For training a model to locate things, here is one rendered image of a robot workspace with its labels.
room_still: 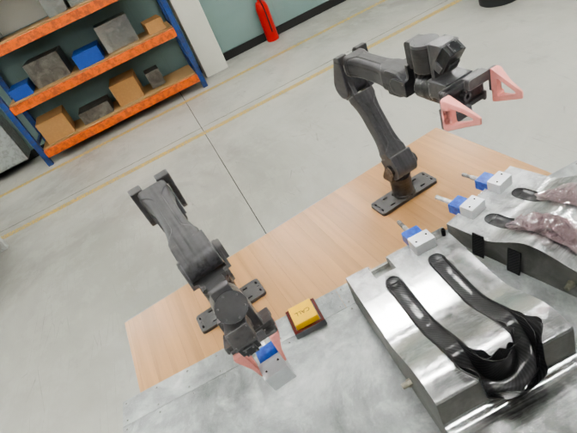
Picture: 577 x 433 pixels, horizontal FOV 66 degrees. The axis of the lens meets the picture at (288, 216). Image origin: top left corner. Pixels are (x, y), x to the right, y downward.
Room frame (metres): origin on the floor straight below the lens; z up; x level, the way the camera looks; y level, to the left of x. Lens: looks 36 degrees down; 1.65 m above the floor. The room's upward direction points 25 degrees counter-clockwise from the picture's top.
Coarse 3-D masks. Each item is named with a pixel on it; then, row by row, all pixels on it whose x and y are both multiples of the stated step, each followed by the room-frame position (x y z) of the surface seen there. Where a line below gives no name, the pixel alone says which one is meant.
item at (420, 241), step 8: (400, 224) 0.82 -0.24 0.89; (408, 232) 0.77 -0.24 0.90; (416, 232) 0.76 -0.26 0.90; (424, 232) 0.73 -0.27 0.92; (408, 240) 0.73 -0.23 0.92; (416, 240) 0.72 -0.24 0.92; (424, 240) 0.71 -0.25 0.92; (432, 240) 0.70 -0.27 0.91; (416, 248) 0.70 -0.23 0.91; (424, 248) 0.70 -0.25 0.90
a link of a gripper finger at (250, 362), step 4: (232, 352) 0.56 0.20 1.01; (236, 356) 0.55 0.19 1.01; (240, 356) 0.55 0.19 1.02; (236, 360) 0.54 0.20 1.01; (240, 360) 0.54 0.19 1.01; (244, 360) 0.54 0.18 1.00; (248, 360) 0.55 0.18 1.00; (252, 360) 0.57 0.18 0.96; (240, 364) 0.54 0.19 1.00; (244, 364) 0.54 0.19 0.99; (248, 364) 0.54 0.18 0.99; (252, 364) 0.54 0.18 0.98; (256, 364) 0.56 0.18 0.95; (252, 368) 0.54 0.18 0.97; (256, 368) 0.54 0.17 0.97; (256, 372) 0.54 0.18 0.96; (260, 372) 0.54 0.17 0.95
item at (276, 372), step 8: (264, 344) 0.61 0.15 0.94; (272, 344) 0.60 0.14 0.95; (256, 352) 0.60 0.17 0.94; (264, 352) 0.59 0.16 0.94; (272, 352) 0.58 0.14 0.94; (264, 360) 0.57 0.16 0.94; (272, 360) 0.56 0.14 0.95; (280, 360) 0.55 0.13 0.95; (264, 368) 0.55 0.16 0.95; (272, 368) 0.54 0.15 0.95; (280, 368) 0.54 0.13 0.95; (288, 368) 0.54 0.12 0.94; (264, 376) 0.53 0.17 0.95; (272, 376) 0.53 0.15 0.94; (280, 376) 0.53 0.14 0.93; (288, 376) 0.54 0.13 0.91; (272, 384) 0.53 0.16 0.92; (280, 384) 0.53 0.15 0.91
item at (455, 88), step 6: (462, 78) 0.74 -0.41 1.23; (456, 84) 0.74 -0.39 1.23; (462, 84) 0.73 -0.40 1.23; (444, 90) 0.73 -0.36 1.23; (450, 90) 0.73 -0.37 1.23; (456, 90) 0.73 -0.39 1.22; (474, 90) 0.75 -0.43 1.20; (480, 90) 0.75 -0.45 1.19; (486, 90) 0.74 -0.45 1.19; (444, 96) 0.72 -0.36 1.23; (456, 96) 0.74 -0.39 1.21; (462, 96) 0.73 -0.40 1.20; (468, 96) 0.73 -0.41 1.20; (474, 96) 0.75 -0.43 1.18; (480, 96) 0.74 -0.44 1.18; (486, 96) 0.74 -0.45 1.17; (438, 102) 0.78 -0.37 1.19; (468, 102) 0.74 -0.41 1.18; (474, 102) 0.74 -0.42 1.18
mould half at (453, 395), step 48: (384, 288) 0.66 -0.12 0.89; (432, 288) 0.61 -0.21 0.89; (480, 288) 0.56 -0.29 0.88; (384, 336) 0.55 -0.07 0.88; (480, 336) 0.43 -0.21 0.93; (432, 384) 0.39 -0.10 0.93; (480, 384) 0.37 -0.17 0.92; (576, 384) 0.33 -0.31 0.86; (480, 432) 0.32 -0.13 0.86; (528, 432) 0.30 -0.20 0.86; (576, 432) 0.27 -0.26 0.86
